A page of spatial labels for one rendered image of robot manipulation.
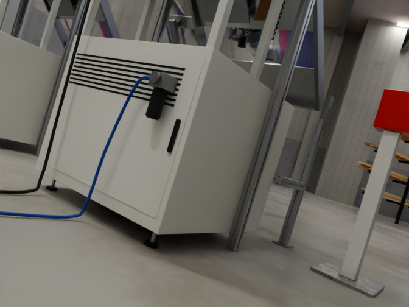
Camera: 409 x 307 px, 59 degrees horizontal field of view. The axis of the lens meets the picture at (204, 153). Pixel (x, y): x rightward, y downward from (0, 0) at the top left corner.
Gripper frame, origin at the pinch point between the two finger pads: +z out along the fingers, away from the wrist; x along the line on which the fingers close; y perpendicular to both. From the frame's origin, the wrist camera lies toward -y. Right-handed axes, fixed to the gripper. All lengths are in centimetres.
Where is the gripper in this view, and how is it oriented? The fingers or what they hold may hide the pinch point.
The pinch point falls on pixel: (230, 38)
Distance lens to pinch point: 213.2
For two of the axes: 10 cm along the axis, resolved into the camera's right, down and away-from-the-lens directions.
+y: -0.8, -8.3, -5.5
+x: 8.2, 2.5, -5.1
